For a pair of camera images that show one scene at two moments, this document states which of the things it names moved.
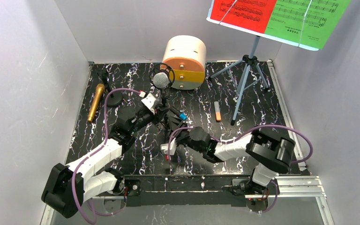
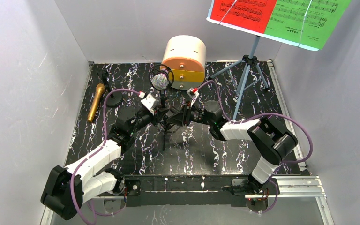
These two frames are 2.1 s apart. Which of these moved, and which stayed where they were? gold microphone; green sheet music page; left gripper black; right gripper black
Moved: right gripper black
Stayed: left gripper black; green sheet music page; gold microphone
